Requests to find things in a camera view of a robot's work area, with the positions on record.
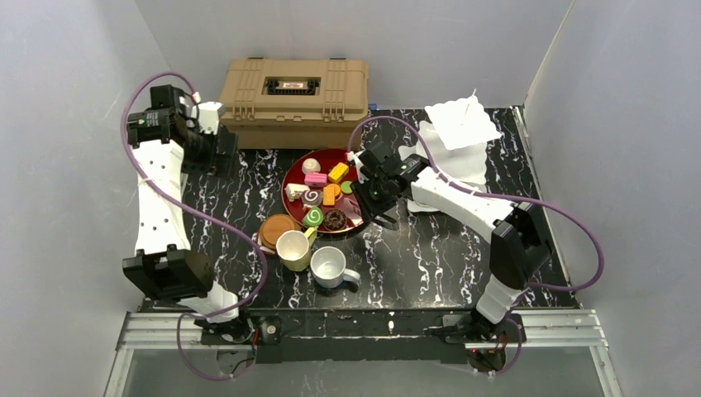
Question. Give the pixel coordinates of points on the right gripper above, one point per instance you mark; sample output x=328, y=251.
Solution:
x=375, y=193

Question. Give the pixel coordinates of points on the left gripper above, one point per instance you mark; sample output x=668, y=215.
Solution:
x=223, y=151

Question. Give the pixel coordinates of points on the pink handled metal tongs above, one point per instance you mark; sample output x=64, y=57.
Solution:
x=350, y=207

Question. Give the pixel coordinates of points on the orange toy cake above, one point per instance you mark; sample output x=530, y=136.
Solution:
x=329, y=198

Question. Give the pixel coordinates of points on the tan plastic toolbox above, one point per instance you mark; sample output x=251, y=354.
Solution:
x=295, y=104

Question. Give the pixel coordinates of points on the white grey mug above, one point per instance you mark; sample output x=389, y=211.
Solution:
x=329, y=268

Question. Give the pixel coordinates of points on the red round tray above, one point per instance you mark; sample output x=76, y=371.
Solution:
x=328, y=158

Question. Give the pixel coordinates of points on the yellow green mug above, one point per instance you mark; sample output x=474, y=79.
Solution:
x=294, y=248

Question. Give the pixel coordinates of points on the wooden coaster stack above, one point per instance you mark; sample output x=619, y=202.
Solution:
x=271, y=229

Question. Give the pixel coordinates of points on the white tiered cake stand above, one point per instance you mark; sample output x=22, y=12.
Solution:
x=455, y=137

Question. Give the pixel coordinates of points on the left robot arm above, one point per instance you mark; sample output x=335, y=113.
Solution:
x=164, y=266

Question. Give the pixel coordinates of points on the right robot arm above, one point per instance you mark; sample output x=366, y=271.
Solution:
x=514, y=229

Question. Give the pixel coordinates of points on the chocolate toy donut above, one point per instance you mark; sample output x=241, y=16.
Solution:
x=335, y=220

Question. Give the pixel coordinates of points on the green toy macaron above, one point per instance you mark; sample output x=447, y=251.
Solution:
x=346, y=187

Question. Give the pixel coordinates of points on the orange round toy biscuit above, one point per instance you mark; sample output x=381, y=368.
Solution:
x=335, y=187

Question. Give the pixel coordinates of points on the yellow toy cake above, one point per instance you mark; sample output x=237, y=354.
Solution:
x=338, y=173

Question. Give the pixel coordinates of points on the green swirl roll cake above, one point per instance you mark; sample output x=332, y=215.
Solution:
x=314, y=217

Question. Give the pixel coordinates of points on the brown swirl roll cake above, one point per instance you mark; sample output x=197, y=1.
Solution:
x=311, y=198

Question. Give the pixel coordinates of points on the pink toy cake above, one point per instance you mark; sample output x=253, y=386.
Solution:
x=315, y=180

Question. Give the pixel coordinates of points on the white toy cake slice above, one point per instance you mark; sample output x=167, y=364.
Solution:
x=294, y=191

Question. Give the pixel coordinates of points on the white round toy mochi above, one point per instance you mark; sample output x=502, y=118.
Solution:
x=311, y=165

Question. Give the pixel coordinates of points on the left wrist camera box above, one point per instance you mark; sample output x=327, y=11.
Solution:
x=206, y=115

